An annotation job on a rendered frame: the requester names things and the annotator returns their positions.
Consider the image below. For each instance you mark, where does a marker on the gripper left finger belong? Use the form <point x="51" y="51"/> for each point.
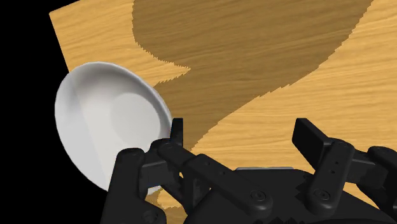
<point x="173" y="167"/>

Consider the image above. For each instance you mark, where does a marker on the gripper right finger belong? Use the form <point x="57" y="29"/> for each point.
<point x="335" y="161"/>

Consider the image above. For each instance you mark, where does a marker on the white bowl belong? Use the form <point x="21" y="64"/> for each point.
<point x="102" y="124"/>

